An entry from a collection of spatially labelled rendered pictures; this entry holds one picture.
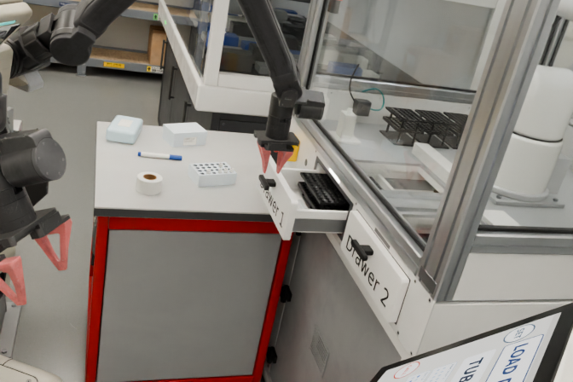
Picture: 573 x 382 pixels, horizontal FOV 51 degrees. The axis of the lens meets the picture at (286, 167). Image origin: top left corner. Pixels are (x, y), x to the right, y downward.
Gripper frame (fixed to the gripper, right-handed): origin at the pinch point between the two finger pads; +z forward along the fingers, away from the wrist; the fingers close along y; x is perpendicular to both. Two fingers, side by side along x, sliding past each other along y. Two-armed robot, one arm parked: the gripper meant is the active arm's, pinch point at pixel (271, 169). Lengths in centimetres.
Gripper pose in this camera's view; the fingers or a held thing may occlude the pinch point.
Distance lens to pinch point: 148.9
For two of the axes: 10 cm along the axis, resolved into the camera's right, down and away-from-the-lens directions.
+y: 9.5, 0.3, 3.1
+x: -2.7, -4.3, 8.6
